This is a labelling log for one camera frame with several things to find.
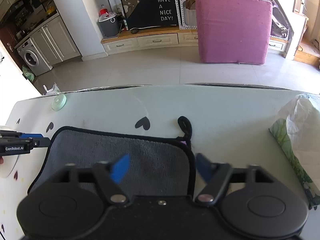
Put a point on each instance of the cream low drawer cabinet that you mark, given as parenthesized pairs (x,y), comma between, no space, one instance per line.
(155,40)

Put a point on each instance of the wooden staircase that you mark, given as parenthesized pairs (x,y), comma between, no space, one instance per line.
(306,52)

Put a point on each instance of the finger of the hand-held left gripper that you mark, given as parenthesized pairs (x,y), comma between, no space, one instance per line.
(40,142)

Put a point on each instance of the green patterned tissue packet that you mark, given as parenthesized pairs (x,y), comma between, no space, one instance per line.
(282,137)

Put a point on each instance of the white plastic bag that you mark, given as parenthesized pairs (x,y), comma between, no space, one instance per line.
(303,127)

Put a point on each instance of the white kitchen cabinet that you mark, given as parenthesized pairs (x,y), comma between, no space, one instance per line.
(56,40)

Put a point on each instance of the crumpled white floor bag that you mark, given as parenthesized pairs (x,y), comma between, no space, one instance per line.
(51,89)

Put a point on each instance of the grey trash bin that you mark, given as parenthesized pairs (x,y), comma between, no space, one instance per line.
(108,27)

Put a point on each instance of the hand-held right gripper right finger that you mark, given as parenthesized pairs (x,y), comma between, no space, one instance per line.
(203,168)

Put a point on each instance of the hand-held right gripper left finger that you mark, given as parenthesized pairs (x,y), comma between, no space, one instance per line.
(121,168)

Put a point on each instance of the black printed cloth cover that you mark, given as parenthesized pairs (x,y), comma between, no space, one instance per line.
(150,7)

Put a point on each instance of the pink cushion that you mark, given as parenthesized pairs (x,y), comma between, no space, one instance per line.
(232,27)

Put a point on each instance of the green patterned bag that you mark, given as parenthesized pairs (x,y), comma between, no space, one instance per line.
(28,73)

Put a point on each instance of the mint green round disc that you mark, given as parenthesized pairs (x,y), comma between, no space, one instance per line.
(59,103)

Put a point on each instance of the silver washing machine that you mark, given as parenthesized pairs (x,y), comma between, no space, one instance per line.
(33,57)

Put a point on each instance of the white heart-print tablecloth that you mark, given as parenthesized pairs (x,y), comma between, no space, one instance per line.
(220,120)

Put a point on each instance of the grey towel with black trim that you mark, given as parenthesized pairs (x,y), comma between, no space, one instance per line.
(140,152)

